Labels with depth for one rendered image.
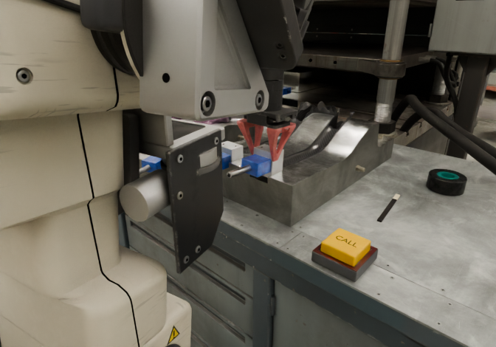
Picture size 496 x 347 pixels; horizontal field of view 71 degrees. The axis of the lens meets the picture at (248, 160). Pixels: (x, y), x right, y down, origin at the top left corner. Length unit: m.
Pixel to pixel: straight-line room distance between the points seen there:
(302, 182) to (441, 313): 0.30
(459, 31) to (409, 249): 0.87
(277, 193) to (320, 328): 0.28
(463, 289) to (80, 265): 0.53
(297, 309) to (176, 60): 0.65
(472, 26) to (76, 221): 1.26
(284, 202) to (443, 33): 0.91
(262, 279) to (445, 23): 1.02
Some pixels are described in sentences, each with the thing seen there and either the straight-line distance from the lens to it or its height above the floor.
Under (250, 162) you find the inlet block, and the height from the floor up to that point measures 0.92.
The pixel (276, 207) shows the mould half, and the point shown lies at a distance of 0.70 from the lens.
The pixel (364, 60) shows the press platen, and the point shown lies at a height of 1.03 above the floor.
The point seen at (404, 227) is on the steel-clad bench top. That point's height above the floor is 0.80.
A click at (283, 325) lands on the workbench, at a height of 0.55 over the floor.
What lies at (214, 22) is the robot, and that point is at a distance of 0.23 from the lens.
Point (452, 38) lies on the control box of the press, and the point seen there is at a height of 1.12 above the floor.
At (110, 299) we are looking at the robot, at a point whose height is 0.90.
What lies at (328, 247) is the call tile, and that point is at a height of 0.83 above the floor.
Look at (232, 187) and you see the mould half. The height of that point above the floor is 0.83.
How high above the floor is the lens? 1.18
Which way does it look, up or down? 22 degrees down
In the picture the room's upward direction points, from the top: straight up
